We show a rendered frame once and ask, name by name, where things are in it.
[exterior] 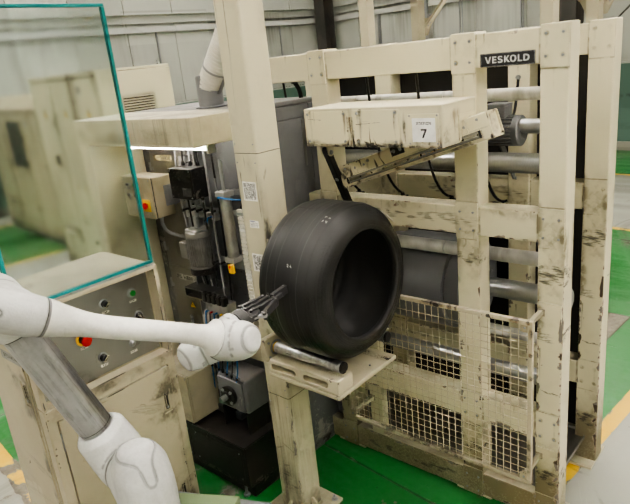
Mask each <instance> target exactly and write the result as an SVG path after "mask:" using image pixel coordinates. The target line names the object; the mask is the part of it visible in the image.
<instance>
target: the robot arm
mask: <svg viewBox="0 0 630 504"><path fill-rule="evenodd" d="M286 294H288V289H287V285H282V286H281V287H279V288H278V289H276V290H275V291H273V292H272V293H271V294H269V293H266V296H264V295H260V296H258V297H256V298H254V299H252V300H250V301H248V302H246V303H244V304H242V305H238V306H237V307H238V309H236V310H234V311H233V312H231V313H226V314H224V315H223V316H222V317H220V318H219V319H213V320H212V321H210V322H209V324H192V323H182V322H171V321H160V320H150V319H140V318H129V317H119V316H110V315H102V314H96V313H92V312H88V311H84V310H81V309H78V308H75V307H72V306H69V305H66V304H64V303H61V302H59V301H56V300H54V299H51V298H47V297H44V296H40V295H37V294H34V293H31V292H30V291H28V290H26V289H24V288H22V287H21V285H20V284H19V283H18V282H17V281H16V280H15V279H13V278H12V277H10V276H8V275H6V274H3V273H0V345H4V346H5V348H6V349H7V350H8V351H9V352H10V354H11V355H12V356H13V357H14V358H15V360H16V361H17V362H18V363H19V364H20V366H21V367H22V368H23V369H24V370H25V372H26V373H27V374H28V375H29V376H30V378H31V379H32V380H33V381H34V382H35V384H36V385H37V386H38V387H39V388H40V390H41V391H42V392H43V393H44V394H45V396H46V397H47V398H48V399H49V400H50V402H51V403H52V404H53V405H54V406H55V408H56V409H57V410H58V411H59V412H60V414H61V415H62V416H63V417H64V418H65V420H66V421H67V422H68V423H69V424H70V426H71V427H72V428H73V429H74V430H75V432H76V433H77V434H78V435H79V437H78V445H77V447H78V450H79V451H80V453H81V454H82V456H83V457H84V458H85V460H86V461H87V463H88V464H89V465H90V467H91V468H92V469H93V471H94V472H95V473H96V474H97V476H98V477H99V478H100V479H101V481H102V482H103V483H104V484H105V485H106V486H107V487H109V488H110V490H111V492H112V494H113V496H114V498H115V500H116V502H117V504H181V503H180V499H179V492H178V487H177V483H176V479H175V475H174V472H173V469H172V466H171V463H170V461H169V458H168V456H167V454H166V452H165V451H164V449H163V448H162V447H161V446H160V445H159V444H158V443H156V442H155V441H153V440H151V439H149V438H142V437H141V436H140V434H139V433H138V432H137V431H136V430H135V428H134V427H133V426H132V425H131V424H130V423H129V422H128V421H127V420H126V418H125V417H124V416H123V415H122V414H120V413H117V412H108V411H107V410H106V409H105V408H104V406H103V405H102V404H101V403H100V401H99V400H98V399H97V397H96V396H95V395H94V394H93V392H92V391H91V390H90V388H89V387H88V386H87V385H86V383H85V382H84V381H83V380H82V378H81V377H80V376H79V374H78V373H77V372H76V371H75V369H74V368H73V367H72V366H71V364H70V363H69V362H68V360H67V359H66V358H65V357H64V355H63V354H62V353H61V351H60V350H59V349H58V348H57V346H56V345H55V344H54V343H53V341H52V340H51V339H50V337H90V338H103V339H117V340H136V341H155V342H174V343H181V344H180V346H179V347H178V349H177V357H178V360H179V362H180V363H181V365H182V366H183V367H184V368H186V369H187V370H188V371H195V370H199V369H202V368H205V367H206V366H208V365H212V364H214V363H216V362H219V361H240V360H245V359H247V358H250V357H251V356H253V355H254V354H255V353H256V352H257V351H258V350H259V348H260V344H261V333H260V331H259V329H258V328H257V327H256V326H255V325H254V324H253V322H255V321H258V320H259V319H260V318H263V319H264V320H267V319H268V316H269V315H270V314H271V313H272V312H273V311H274V310H275V309H276V308H277V307H278V305H279V302H278V300H279V299H281V298H282V297H283V296H285V295H286Z"/></svg>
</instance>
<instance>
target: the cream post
mask: <svg viewBox="0 0 630 504"><path fill-rule="evenodd" d="M213 5H214V12H215V19H216V26H217V33H218V40H219V47H220V54H221V61H222V68H223V75H224V83H225V90H226V97H227V104H228V111H229V118H230V125H231V132H232V139H233V146H234V153H235V160H236V167H237V175H238V182H239V189H240V196H241V203H242V210H243V217H244V224H245V231H246V238H247V245H248V252H249V260H250V266H251V272H252V281H253V288H254V295H255V298H256V297H258V296H260V289H259V275H260V272H259V271H254V265H253V257H252V253H255V254H261V255H263V254H264V251H265V248H266V245H267V243H268V241H269V239H270V237H271V235H272V233H273V231H274V230H275V228H276V226H277V225H278V224H279V222H280V221H281V220H282V218H283V217H284V216H285V215H286V214H287V206H286V198H285V189H284V181H283V172H282V164H281V156H280V147H279V139H278V130H277V122H276V113H275V105H274V96H273V88H272V79H271V71H270V62H269V54H268V45H267V37H266V28H265V20H264V12H263V3H262V0H213ZM242 181H245V182H255V183H256V190H257V198H258V202H256V201H246V200H244V193H243V186H242ZM250 220H254V221H258V222H259V228H252V227H250ZM258 322H259V330H260V333H261V339H262V338H264V337H265V336H267V335H269V334H271V333H273V332H274V331H273V330H272V329H271V327H270V326H269V324H268V322H267V320H264V319H263V318H260V319H259V320H258ZM264 366H265V373H266V380H267V387H268V394H269V401H270V408H271V415H272V422H273V429H274V437H275V444H276V451H277V458H278V464H279V471H280V479H281V486H282V493H283V500H284V504H288V503H289V501H290V500H293V504H312V499H311V497H315V499H316V500H317V502H319V501H320V500H321V494H320V486H319V477H318V469H317V460H316V452H315V443H314V435H313V426H312V418H311V410H310V401H309V393H308V390H307V389H305V388H302V387H299V386H296V385H294V384H291V383H288V382H285V381H283V380H280V379H277V378H274V377H272V376H270V375H269V372H270V371H269V367H268V362H264Z"/></svg>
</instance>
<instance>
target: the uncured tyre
mask: <svg viewBox="0 0 630 504"><path fill-rule="evenodd" d="M299 207H304V208H299ZM308 208H313V209H308ZM325 215H328V216H331V217H333V218H332V219H331V220H330V221H329V222H328V224H324V223H320V221H321V220H322V219H323V218H324V216H325ZM286 262H290V263H293V265H292V270H287V269H285V266H286ZM402 284H403V255H402V249H401V245H400V241H399V238H398V236H397V234H396V232H395V230H394V228H393V227H392V225H391V223H390V221H389V220H388V218H387V217H386V216H385V215H384V214H383V213H382V212H381V211H380V210H378V209H377V208H375V207H373V206H371V205H368V204H366V203H363V202H355V201H344V200H333V199H315V200H311V201H307V202H304V203H302V204H300V205H298V206H296V207H295V208H293V209H292V210H291V211H289V212H288V213H287V214H286V215H285V216H284V217H283V218H282V220H281V221H280V222H279V224H278V225H277V226H276V228H275V230H274V231H273V233H272V235H271V237H270V239H269V241H268V243H267V245H266V248H265V251H264V254H263V257H262V261H261V266H260V275H259V289H260V295H264V296H266V293H269V294H271V293H272V292H273V291H275V290H276V289H278V288H279V287H281V286H282V285H287V289H288V294H286V295H285V296H283V297H282V298H281V299H279V300H278V302H279V305H278V307H277V308H276V309H275V310H274V311H273V312H272V313H271V314H270V315H269V316H268V319H267V322H268V324H269V326H270V327H271V329H272V330H273V331H274V333H275V334H276V335H277V336H278V337H279V338H281V339H282V340H283V341H285V342H286V343H287V344H289V345H291V346H293V347H296V348H299V349H302V350H305V351H309V352H312V353H315V354H318V355H322V356H325V357H328V358H332V359H346V358H352V357H355V356H357V355H359V354H361V353H362V352H364V351H365V350H367V349H368V348H369V347H370V346H372V345H373V344H374V343H375V342H376V341H377V340H378V339H379V338H380V337H381V336H382V335H383V333H384V332H385V331H386V329H387V327H388V326H389V324H390V322H391V320H392V318H393V316H394V314H395V311H396V309H397V306H398V302H399V299H400V295H401V290H402Z"/></svg>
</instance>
